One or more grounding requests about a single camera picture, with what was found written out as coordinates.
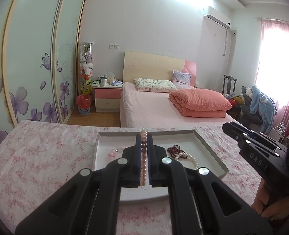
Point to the folded coral duvet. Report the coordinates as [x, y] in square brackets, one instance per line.
[200, 103]

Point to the white air conditioner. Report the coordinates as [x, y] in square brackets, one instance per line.
[217, 17]

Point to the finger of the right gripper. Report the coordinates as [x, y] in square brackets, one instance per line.
[236, 132]

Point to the wall switch plate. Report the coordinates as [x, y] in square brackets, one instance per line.
[114, 46]

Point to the blue plush garment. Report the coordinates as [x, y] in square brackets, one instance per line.
[265, 106]

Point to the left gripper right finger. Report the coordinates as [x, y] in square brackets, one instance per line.
[200, 203]

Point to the pink curtain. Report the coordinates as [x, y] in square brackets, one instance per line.
[272, 76]

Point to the beige pink headboard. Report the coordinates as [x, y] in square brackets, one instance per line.
[157, 67]

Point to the dark wooden chair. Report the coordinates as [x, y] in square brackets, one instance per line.
[229, 84]

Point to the bed with pink sheet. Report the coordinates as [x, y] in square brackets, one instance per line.
[155, 110]

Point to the pink bedside table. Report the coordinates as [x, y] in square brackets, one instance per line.
[107, 99]

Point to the lilac square cushion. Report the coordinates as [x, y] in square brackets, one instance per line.
[181, 80]

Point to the pink floral tablecloth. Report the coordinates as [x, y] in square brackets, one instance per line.
[37, 158]

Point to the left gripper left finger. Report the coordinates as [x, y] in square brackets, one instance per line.
[88, 203]

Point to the yellow green plush toy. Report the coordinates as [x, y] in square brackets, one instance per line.
[86, 87]

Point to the clear tube of plush toys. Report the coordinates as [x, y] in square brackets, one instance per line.
[86, 60]

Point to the floral white pillow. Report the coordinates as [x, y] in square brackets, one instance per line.
[150, 85]

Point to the red waste basket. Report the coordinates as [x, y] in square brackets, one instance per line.
[83, 102]

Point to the grey armchair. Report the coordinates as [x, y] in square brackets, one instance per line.
[247, 118]

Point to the sliding wardrobe with flowers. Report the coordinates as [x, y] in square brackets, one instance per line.
[39, 45]

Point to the grey shallow cardboard tray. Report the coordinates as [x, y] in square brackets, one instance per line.
[110, 145]

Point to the white mug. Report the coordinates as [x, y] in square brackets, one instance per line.
[103, 82]

